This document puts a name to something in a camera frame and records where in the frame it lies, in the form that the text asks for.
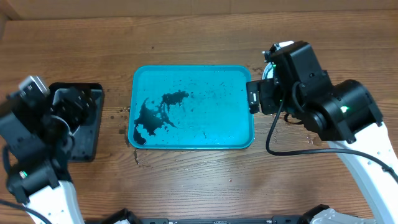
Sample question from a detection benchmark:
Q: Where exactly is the light blue plate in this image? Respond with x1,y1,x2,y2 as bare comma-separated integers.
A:
262,63,274,80

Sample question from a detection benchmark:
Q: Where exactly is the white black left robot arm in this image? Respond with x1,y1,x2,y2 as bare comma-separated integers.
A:
1,84,103,223

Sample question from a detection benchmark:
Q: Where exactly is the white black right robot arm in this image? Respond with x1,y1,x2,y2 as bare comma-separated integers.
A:
246,41,397,223

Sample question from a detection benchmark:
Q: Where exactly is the blue plastic tray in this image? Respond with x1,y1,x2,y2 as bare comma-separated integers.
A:
127,65,254,150

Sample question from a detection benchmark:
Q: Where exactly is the black water basin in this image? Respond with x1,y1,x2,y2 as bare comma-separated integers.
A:
50,82,104,162

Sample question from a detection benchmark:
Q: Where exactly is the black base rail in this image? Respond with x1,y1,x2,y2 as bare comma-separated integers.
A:
141,215,303,224

